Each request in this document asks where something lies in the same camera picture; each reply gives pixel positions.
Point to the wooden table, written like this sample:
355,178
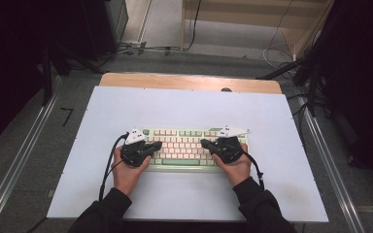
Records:
187,82

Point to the dark curtain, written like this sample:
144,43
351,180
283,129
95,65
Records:
362,81
9,64

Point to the black cabinet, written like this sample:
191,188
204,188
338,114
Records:
103,29

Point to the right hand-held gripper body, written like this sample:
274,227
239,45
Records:
228,149

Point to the green and pink keyboard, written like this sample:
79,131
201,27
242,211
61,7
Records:
183,147

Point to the person's right hand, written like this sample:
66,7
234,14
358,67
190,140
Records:
236,170

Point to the light wooden shelf unit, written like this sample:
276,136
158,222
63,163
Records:
255,13

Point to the person's left hand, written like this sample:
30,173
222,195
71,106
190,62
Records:
128,176

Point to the white board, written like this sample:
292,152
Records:
187,106

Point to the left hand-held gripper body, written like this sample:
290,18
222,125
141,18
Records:
134,152

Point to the aluminium floor rail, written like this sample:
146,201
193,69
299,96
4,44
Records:
333,181
19,161

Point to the black metal stand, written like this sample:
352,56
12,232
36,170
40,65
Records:
311,81
47,74

